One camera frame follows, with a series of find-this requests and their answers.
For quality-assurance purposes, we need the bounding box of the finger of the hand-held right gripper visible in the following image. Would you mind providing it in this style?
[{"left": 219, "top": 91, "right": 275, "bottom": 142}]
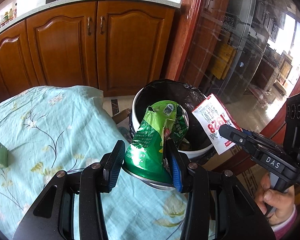
[
  {"left": 219, "top": 125, "right": 280, "bottom": 158},
  {"left": 241, "top": 129, "right": 283, "bottom": 153}
]

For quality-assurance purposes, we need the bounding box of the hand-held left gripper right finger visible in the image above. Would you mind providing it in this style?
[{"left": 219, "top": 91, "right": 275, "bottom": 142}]
[{"left": 166, "top": 141, "right": 275, "bottom": 240}]

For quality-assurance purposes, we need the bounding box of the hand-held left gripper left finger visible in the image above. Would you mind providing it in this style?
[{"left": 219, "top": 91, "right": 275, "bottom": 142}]
[{"left": 12, "top": 140, "right": 126, "bottom": 240}]

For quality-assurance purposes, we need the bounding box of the white packet with red print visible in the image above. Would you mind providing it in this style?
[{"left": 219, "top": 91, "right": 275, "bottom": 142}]
[{"left": 191, "top": 94, "right": 242, "bottom": 155}]

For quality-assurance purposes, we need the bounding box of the white trash bin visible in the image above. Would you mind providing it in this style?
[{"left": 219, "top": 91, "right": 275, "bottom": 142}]
[{"left": 127, "top": 79, "right": 214, "bottom": 160}]

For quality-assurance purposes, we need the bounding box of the dark green chip bag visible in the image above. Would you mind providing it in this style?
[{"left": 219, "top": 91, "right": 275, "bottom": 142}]
[{"left": 122, "top": 101, "right": 190, "bottom": 185}]

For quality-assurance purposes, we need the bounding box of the person's right hand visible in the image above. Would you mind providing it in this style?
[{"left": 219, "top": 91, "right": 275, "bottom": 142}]
[{"left": 255, "top": 174, "right": 296, "bottom": 227}]

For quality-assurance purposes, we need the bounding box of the brown cardboard piece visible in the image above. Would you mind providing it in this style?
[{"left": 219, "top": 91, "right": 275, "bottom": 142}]
[{"left": 112, "top": 108, "right": 132, "bottom": 125}]

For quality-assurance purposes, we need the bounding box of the yellow wooden stool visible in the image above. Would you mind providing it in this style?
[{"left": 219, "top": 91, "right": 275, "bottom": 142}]
[{"left": 213, "top": 42, "right": 237, "bottom": 80}]

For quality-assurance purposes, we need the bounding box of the light blue floral tablecloth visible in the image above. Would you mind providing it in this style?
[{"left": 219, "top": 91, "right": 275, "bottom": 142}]
[{"left": 0, "top": 85, "right": 215, "bottom": 240}]

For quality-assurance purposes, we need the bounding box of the glass sliding door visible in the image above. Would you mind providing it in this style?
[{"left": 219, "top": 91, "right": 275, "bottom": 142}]
[{"left": 175, "top": 0, "right": 300, "bottom": 135}]

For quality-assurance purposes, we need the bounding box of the wooden cabinet door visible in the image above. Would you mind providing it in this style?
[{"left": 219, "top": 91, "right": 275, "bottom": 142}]
[
  {"left": 96, "top": 1, "right": 176, "bottom": 97},
  {"left": 26, "top": 4, "right": 100, "bottom": 87},
  {"left": 0, "top": 21, "right": 38, "bottom": 94}
]

